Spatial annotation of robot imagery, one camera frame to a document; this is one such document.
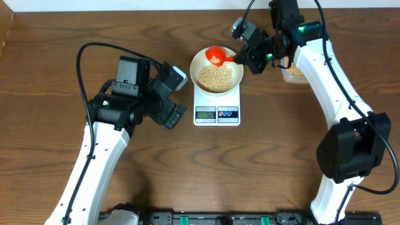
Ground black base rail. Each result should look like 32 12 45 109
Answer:
96 211 384 225

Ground cardboard panel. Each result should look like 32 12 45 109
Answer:
0 0 14 55

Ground red plastic measuring scoop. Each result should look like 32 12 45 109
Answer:
205 46 234 66

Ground soybeans in bowl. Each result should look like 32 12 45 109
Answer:
197 64 233 93

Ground soybeans pile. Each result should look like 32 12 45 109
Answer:
284 57 304 77

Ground white digital kitchen scale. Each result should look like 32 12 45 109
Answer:
193 85 241 126

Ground clear plastic container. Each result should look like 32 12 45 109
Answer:
281 58 309 84

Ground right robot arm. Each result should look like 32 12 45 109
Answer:
231 1 392 224

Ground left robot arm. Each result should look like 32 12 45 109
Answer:
46 56 188 224

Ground white round bowl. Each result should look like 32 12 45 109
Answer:
190 48 244 96

